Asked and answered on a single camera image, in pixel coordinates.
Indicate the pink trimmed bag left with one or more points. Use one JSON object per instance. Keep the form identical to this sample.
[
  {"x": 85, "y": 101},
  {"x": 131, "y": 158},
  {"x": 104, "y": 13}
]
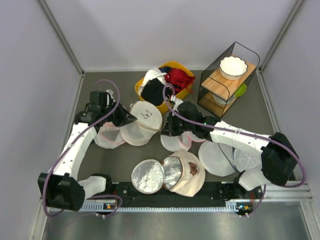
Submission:
[{"x": 109, "y": 136}]

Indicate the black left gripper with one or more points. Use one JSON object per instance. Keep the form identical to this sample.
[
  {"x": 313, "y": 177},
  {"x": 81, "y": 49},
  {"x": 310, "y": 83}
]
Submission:
[{"x": 124, "y": 116}]

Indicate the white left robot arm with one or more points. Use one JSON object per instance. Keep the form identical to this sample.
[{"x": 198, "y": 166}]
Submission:
[{"x": 98, "y": 123}]

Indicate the grey trimmed white mesh bag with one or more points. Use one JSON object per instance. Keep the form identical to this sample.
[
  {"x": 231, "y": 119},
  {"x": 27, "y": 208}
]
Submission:
[{"x": 222, "y": 160}]

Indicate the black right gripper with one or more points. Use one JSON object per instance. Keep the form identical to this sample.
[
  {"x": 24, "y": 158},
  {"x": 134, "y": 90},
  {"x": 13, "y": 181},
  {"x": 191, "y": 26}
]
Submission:
[{"x": 169, "y": 129}]

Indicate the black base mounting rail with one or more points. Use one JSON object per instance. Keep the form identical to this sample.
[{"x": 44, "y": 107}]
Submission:
[{"x": 212, "y": 194}]

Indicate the black bra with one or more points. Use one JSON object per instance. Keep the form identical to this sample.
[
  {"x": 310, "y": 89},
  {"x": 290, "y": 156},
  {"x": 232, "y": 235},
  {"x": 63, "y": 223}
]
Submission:
[{"x": 153, "y": 92}]

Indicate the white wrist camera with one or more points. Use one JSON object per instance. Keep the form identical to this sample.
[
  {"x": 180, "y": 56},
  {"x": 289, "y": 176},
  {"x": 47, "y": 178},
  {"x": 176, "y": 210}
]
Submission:
[
  {"x": 176, "y": 103},
  {"x": 110, "y": 100}
]

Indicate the white scalloped bowl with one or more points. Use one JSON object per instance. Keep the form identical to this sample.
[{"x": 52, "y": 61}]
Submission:
[{"x": 232, "y": 68}]

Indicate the green plastic bowl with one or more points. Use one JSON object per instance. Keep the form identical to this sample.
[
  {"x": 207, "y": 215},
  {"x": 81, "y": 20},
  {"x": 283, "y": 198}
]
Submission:
[{"x": 241, "y": 90}]

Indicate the white bra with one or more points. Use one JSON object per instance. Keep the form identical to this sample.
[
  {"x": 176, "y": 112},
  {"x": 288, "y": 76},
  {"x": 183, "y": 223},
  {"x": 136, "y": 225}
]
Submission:
[{"x": 153, "y": 73}]

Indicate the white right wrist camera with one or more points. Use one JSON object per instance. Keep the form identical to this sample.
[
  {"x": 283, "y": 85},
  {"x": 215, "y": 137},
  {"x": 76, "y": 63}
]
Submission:
[{"x": 176, "y": 103}]

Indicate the pink trimmed bag centre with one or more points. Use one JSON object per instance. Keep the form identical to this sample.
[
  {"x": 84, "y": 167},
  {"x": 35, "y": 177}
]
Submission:
[{"x": 181, "y": 142}]

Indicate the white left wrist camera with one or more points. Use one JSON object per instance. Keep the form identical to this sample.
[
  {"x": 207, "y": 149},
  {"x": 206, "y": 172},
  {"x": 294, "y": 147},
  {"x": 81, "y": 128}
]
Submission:
[{"x": 110, "y": 100}]

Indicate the beige foil lined bear bag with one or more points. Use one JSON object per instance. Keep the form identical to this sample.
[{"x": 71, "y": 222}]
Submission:
[{"x": 181, "y": 173}]

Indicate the beige mesh bag with glasses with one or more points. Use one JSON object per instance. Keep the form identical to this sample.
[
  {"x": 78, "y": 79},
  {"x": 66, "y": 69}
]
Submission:
[{"x": 148, "y": 122}]

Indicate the pink trimmed bag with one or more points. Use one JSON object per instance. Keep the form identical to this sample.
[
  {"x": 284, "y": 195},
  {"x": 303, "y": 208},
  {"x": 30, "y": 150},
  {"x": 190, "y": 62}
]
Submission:
[
  {"x": 109, "y": 136},
  {"x": 181, "y": 142}
]

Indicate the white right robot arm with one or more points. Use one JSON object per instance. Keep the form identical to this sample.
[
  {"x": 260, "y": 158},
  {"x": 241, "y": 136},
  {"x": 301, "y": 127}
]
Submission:
[{"x": 277, "y": 157}]

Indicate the yellow plastic basket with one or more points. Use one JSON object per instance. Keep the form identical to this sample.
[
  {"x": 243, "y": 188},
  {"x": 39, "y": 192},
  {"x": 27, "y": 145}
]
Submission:
[{"x": 169, "y": 92}]

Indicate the black wire shelf rack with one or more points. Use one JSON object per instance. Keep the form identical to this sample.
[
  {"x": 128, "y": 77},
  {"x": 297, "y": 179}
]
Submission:
[{"x": 212, "y": 82}]

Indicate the red bra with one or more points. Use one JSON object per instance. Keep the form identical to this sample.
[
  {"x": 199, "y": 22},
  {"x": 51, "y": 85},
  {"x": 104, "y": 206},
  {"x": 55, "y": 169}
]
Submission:
[{"x": 180, "y": 80}]

